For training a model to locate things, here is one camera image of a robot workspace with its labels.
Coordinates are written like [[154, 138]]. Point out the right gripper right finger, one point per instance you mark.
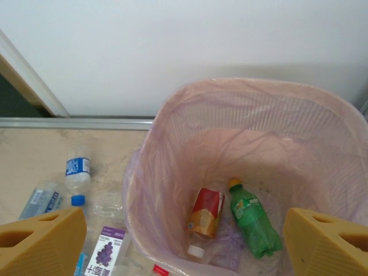
[[327, 250]]

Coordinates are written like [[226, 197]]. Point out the bottle purple grape label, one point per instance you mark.
[[107, 250]]

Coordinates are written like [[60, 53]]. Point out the short blue-label bottle blue cap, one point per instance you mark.
[[77, 166]]

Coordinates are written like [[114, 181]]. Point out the water bottle red label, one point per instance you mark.
[[159, 269]]

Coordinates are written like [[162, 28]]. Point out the clear bottle grey label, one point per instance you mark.
[[40, 201]]

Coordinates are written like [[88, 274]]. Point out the green soda bottle yellow cap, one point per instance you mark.
[[253, 221]]

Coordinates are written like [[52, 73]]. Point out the beige plastic waste bin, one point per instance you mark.
[[258, 115]]

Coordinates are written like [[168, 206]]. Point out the bottle red yellow label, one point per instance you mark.
[[207, 212]]

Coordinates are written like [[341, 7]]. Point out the bottle colourful blue label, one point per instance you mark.
[[82, 263]]

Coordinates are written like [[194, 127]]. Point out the white door frame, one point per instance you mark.
[[34, 82]]

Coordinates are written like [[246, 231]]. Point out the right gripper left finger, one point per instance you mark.
[[43, 247]]

